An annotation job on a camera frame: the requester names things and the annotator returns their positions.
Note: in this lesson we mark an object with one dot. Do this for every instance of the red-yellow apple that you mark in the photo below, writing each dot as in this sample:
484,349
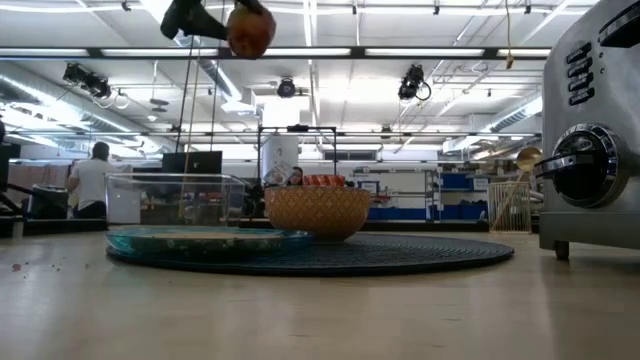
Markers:
250,32

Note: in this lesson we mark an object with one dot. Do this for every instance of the orange patterned bowl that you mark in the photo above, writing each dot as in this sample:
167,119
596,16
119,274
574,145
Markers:
317,212

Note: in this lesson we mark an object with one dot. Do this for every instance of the blue glass plate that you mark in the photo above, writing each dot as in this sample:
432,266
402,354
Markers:
200,250

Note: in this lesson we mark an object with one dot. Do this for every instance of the gold spoon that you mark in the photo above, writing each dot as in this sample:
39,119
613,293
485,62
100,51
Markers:
528,159

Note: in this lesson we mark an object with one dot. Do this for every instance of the black monitor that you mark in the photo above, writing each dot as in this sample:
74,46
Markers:
200,162

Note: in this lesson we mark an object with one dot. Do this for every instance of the white cylindrical tank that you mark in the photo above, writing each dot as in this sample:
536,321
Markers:
277,155

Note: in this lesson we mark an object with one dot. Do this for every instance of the person behind table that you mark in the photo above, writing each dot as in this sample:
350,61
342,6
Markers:
296,177

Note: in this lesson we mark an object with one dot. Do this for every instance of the clear plastic container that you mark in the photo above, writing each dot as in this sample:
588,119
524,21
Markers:
220,200

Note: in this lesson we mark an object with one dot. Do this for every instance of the standing person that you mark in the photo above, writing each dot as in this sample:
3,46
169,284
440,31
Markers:
92,185

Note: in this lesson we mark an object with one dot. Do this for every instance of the grey bin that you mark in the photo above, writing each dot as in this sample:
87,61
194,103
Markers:
47,202

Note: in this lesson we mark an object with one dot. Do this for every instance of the round dark woven placemat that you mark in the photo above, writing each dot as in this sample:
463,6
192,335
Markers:
400,252

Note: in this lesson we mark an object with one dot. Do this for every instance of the blue storage bins shelf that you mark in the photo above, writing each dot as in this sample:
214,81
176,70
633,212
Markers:
455,212

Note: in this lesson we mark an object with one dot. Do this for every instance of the silver four-slot toaster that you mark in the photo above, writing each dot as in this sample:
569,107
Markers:
615,225

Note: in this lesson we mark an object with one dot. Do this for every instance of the black ceiling-mounted camera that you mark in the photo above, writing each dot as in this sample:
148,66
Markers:
411,82
90,82
286,88

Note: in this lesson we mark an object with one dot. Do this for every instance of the black metal frame stand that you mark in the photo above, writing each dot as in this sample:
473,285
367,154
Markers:
297,128

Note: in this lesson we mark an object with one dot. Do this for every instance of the black aluminium table frame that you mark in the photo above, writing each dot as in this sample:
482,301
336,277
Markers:
60,226

